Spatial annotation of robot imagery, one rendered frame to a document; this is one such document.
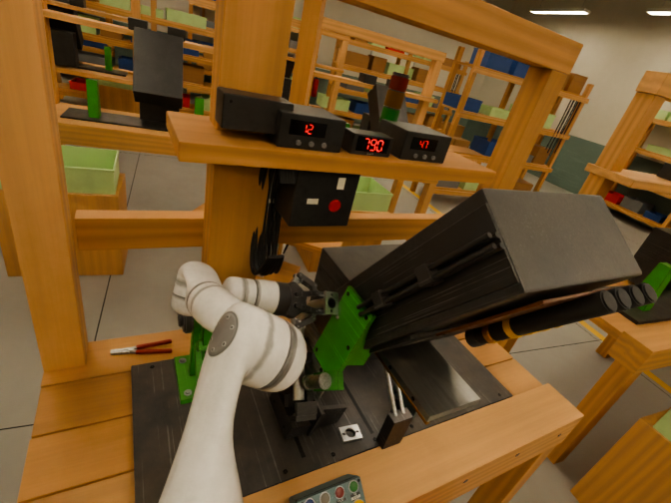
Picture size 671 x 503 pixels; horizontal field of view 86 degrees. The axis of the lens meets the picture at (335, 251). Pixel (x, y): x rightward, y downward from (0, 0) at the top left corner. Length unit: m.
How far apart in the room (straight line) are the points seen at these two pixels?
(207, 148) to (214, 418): 0.51
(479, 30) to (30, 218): 1.15
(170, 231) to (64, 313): 0.31
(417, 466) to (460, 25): 1.13
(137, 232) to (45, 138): 0.30
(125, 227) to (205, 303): 0.50
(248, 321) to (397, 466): 0.71
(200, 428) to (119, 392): 0.72
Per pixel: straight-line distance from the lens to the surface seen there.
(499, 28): 1.24
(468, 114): 5.86
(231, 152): 0.78
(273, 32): 0.89
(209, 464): 0.42
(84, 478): 1.02
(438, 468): 1.10
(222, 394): 0.42
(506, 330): 0.81
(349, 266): 1.02
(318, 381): 0.89
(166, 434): 1.02
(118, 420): 1.09
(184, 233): 1.07
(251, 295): 0.77
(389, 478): 1.03
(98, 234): 1.07
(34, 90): 0.87
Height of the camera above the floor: 1.75
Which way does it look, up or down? 28 degrees down
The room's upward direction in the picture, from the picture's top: 15 degrees clockwise
